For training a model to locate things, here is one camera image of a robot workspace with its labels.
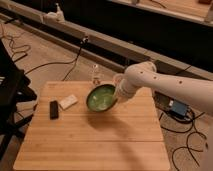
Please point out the black rectangular phone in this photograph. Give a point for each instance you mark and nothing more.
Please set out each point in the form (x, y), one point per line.
(54, 113)

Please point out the black chair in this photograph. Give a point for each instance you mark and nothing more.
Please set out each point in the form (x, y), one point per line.
(14, 88)

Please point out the white rectangular box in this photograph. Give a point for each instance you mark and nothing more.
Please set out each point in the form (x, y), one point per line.
(68, 101)

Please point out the blue electronic box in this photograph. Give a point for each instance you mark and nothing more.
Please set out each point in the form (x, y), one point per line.
(178, 109)

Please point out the long metal rail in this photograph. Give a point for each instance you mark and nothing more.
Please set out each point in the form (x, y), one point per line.
(127, 31)

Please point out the clear plastic water bottle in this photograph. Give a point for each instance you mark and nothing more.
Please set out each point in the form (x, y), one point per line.
(96, 75)

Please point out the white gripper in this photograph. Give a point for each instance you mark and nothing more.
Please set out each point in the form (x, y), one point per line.
(119, 95)

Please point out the green ceramic bowl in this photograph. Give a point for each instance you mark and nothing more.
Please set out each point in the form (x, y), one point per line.
(101, 98)

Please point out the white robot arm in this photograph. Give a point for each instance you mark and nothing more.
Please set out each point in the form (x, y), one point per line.
(195, 92)

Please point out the white device on rail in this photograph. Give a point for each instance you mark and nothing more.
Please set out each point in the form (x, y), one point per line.
(58, 15)

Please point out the translucent plastic cup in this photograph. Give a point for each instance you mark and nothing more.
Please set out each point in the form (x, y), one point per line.
(117, 78)

